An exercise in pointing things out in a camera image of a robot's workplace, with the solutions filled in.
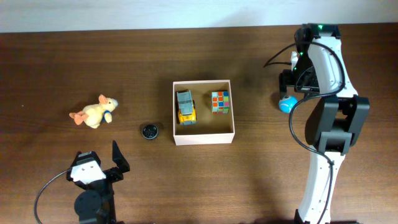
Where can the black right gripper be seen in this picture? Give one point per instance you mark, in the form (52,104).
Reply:
(285,81)

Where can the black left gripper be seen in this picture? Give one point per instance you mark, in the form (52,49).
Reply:
(117,173)

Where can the colourful puzzle cube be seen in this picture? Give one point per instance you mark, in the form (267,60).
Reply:
(220,102)

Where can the yellow grey toy truck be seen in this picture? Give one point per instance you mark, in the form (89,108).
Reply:
(186,108)

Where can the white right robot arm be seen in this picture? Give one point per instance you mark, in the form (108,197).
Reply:
(318,72)

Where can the blue white toy ball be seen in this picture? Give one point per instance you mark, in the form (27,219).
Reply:
(287,103)

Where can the small black round wheel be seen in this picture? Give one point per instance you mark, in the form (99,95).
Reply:
(150,131)

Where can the yellow plush bunny toy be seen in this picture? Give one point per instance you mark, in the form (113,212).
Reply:
(94,115)

